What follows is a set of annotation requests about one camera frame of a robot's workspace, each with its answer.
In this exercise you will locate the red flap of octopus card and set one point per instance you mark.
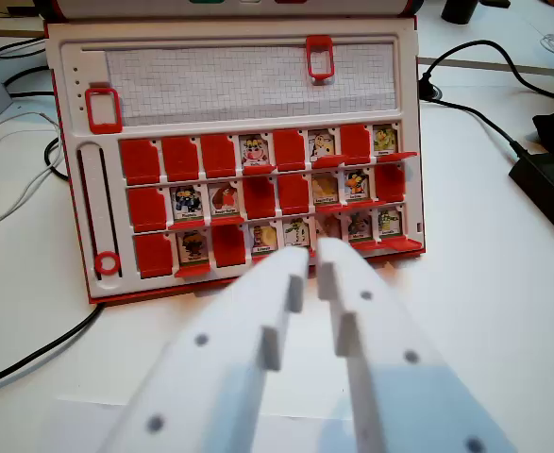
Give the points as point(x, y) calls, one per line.
point(398, 157)

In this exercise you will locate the red-rimmed white game board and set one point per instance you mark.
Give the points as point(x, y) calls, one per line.
point(239, 141)

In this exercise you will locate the black power adapter box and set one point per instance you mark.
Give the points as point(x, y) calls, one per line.
point(552, 189)

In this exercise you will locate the white red-rimmed game tray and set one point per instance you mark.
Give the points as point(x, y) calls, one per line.
point(239, 7)

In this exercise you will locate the black cylinder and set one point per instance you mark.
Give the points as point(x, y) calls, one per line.
point(458, 10)

